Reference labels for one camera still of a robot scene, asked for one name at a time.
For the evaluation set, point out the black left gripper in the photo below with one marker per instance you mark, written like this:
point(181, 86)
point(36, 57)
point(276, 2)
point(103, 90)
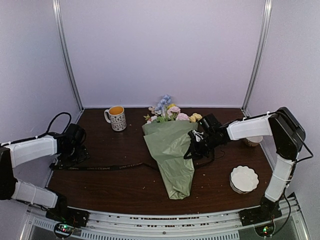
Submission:
point(83, 153)

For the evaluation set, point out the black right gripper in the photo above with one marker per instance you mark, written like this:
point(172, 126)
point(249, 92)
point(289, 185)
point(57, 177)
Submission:
point(194, 151)

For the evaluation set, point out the pale yellow flower stem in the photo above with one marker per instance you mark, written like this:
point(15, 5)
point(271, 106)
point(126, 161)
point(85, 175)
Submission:
point(195, 117)

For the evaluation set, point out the wrapping paper sheet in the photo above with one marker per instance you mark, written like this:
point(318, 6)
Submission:
point(167, 143)

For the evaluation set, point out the pink rose flower stem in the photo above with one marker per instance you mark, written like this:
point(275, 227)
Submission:
point(174, 114)

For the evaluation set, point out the blue flower stem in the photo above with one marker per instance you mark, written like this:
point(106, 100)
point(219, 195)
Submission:
point(161, 108)

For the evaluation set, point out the peach flower stem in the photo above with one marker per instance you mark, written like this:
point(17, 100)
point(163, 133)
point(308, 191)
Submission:
point(149, 119)

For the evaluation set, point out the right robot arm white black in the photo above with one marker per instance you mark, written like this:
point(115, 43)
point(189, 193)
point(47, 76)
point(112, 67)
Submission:
point(288, 137)

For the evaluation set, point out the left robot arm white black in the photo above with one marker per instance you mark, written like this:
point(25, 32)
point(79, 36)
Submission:
point(68, 147)

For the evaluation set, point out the small white bowl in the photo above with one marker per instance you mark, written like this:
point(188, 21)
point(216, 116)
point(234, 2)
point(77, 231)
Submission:
point(253, 141)

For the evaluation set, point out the scalloped white bowl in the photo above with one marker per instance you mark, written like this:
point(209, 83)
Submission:
point(243, 180)

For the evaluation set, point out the patterned mug yellow inside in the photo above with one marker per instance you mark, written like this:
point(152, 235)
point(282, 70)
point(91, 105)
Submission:
point(115, 116)

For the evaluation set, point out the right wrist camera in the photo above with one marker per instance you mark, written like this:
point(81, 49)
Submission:
point(196, 136)

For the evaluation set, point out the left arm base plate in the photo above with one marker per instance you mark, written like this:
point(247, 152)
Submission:
point(71, 216)

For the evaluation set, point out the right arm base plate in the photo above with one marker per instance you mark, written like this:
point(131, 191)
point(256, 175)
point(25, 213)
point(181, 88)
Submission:
point(253, 216)

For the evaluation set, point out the left aluminium frame post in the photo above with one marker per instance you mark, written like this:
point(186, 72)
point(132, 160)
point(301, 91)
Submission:
point(65, 53)

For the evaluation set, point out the aluminium frame post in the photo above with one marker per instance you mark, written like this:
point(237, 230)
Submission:
point(65, 53)
point(264, 30)

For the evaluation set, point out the right aluminium frame post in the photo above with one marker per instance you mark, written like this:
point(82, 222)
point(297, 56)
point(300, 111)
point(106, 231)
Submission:
point(264, 30)

